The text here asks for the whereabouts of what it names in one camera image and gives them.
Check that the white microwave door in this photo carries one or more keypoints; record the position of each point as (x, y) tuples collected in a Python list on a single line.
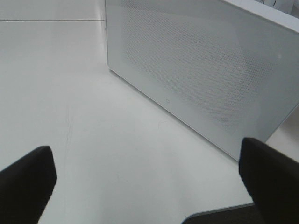
[(225, 72)]

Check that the white microwave oven body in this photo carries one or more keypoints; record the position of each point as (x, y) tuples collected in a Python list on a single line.
[(281, 12)]

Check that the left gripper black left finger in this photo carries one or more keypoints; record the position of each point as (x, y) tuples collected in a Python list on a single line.
[(26, 187)]

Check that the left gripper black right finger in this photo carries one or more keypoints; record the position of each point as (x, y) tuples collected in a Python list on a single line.
[(272, 181)]

